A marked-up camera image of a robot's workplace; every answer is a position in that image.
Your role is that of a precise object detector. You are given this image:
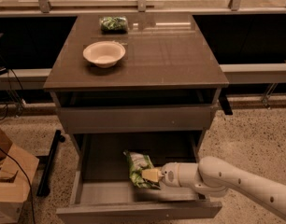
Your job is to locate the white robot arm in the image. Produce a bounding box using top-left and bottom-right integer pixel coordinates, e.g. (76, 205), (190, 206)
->
(141, 156), (286, 221)

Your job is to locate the black floor bar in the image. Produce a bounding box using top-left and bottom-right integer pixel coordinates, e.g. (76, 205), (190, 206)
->
(36, 130), (65, 197)

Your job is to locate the open bottom grey drawer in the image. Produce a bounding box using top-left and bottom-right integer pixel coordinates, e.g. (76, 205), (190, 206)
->
(57, 132), (222, 224)

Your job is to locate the grey drawer cabinet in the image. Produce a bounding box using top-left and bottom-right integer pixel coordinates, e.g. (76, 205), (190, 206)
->
(43, 12), (230, 224)

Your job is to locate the small green snack bag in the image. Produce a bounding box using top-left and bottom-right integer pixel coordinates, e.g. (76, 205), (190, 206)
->
(99, 16), (128, 33)

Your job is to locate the cardboard box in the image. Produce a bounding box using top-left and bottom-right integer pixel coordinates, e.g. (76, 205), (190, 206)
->
(0, 128), (39, 224)

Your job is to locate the white bowl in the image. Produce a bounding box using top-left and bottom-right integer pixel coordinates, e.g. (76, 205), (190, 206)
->
(83, 41), (125, 68)

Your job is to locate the green jalapeno chip bag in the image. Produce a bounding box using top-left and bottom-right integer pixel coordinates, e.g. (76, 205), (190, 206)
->
(123, 150), (160, 189)

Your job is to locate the black cable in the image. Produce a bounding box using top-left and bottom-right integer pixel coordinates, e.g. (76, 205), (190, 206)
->
(0, 140), (36, 224)

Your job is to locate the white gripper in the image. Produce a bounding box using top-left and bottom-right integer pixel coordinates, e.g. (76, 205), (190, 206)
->
(141, 162), (180, 188)

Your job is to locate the closed upper grey drawer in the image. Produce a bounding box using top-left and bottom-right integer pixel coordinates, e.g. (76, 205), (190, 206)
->
(57, 105), (217, 134)

